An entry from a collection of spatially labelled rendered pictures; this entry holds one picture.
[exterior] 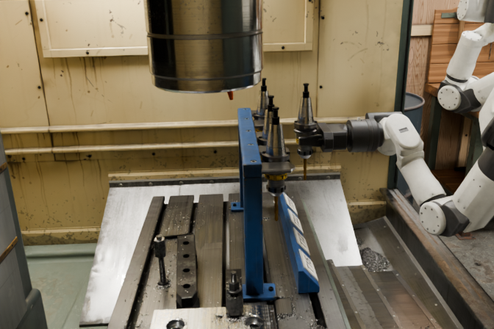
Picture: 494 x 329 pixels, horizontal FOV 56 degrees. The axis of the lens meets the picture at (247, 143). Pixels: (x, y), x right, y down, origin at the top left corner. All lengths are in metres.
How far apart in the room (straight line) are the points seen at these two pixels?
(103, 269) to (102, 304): 0.13
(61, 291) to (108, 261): 0.23
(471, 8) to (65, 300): 1.55
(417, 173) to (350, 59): 0.64
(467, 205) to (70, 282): 1.34
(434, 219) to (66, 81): 1.28
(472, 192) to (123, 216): 1.17
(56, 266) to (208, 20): 1.51
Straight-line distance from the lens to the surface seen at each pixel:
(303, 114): 1.22
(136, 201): 1.80
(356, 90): 1.77
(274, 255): 1.26
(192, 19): 0.58
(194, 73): 0.59
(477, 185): 1.08
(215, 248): 1.30
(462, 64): 1.54
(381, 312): 1.37
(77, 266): 1.93
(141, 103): 1.74
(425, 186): 1.23
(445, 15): 3.56
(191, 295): 1.03
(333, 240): 1.67
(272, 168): 0.96
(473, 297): 1.39
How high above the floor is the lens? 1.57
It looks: 19 degrees down
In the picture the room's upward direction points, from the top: 1 degrees counter-clockwise
